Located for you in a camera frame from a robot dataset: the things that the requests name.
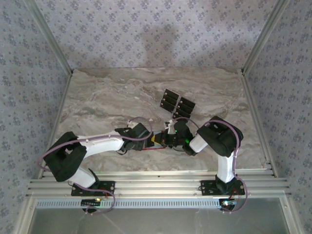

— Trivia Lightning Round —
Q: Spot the red card holder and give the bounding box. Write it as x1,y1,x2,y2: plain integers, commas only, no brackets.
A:
142,131,171,151

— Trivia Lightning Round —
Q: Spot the black VIP card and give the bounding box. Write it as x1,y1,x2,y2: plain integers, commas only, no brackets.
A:
178,101,195,113
160,99,176,112
179,96,196,107
175,106,193,117
173,111,190,120
161,94,178,105
163,88,180,99

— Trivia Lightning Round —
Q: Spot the black card holder tray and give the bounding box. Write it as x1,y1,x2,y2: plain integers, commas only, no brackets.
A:
159,88,197,120

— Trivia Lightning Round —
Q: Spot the grey metal sheet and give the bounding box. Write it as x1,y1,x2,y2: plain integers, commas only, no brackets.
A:
31,197,292,234

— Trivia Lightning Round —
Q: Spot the small circuit board with LED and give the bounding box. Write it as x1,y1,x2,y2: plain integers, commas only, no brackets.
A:
81,198,102,207
219,198,237,210

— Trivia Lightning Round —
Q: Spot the aluminium mounting rail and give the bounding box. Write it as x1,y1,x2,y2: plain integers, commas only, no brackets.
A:
26,170,292,198

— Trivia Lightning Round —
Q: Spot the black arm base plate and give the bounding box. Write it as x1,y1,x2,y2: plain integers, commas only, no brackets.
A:
200,179,245,195
71,180,116,196

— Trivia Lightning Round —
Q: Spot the grey slotted cable duct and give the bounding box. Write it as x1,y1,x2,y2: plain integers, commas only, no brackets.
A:
35,197,244,210

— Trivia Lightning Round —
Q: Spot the aluminium side rail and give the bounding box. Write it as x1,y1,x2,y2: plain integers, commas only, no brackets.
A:
240,69,279,177
38,72,74,180

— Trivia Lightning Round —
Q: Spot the aluminium frame post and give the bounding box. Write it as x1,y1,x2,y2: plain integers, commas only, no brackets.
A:
25,0,74,75
240,0,292,74

